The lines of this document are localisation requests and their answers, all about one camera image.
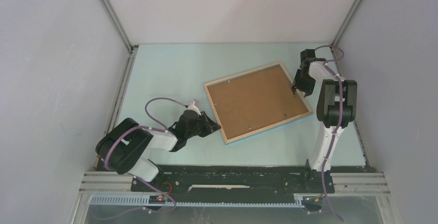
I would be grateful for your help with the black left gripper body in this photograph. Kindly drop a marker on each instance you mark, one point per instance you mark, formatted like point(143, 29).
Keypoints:
point(197, 130)

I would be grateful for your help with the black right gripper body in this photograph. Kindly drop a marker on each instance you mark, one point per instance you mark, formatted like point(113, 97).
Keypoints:
point(302, 82)

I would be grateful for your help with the wooden picture frame with glass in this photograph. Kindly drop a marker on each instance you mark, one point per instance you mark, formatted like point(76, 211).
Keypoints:
point(222, 123)

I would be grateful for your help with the brown cardboard backing board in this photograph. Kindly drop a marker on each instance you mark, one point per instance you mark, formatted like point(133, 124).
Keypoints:
point(256, 102)

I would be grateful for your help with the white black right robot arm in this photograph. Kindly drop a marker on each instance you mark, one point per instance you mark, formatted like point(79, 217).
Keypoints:
point(336, 105)

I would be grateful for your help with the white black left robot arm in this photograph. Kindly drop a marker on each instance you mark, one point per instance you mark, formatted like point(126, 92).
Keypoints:
point(124, 148)

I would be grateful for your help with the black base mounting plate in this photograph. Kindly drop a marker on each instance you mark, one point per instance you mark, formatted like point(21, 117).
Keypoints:
point(240, 184)

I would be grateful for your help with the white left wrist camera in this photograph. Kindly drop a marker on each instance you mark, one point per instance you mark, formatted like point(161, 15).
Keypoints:
point(193, 105)

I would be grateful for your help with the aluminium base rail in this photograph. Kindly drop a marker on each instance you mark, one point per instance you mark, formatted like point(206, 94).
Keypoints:
point(110, 188)

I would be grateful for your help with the right aluminium corner post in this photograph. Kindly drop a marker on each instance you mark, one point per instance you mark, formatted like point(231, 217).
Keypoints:
point(346, 22)

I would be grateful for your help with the aluminium corner post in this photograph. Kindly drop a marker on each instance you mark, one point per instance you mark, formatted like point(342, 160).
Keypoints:
point(346, 22)
point(115, 21)

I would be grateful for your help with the left aluminium corner post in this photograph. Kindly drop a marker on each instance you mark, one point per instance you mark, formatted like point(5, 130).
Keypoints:
point(115, 21)

